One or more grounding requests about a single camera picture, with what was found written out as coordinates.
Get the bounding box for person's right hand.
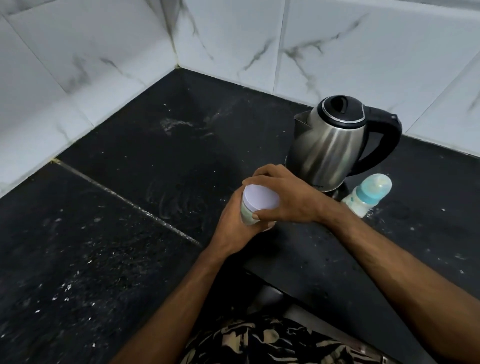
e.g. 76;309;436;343
241;164;338;226

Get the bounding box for person's left hand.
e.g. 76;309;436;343
208;186;277;260

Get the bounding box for glass jar of white powder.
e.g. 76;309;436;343
240;202;277;233

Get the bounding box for white jar lid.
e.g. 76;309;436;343
242;184;281;215

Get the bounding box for clear baby bottle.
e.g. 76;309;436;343
341;189;378;219

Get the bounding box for steel electric kettle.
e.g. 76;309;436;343
284;94;403;193

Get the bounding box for teal bottle nipple ring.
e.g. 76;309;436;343
355;183;385;207

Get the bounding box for clear dome bottle cap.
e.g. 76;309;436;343
365;173;393;200

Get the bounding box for person's left forearm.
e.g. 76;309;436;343
110;247;230;364

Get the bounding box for person's right forearm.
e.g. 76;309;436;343
324;204;480;364

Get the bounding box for leaf patterned shorts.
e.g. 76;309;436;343
181;314;387;364

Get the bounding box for brown cabinet front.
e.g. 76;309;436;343
251;284;402;364

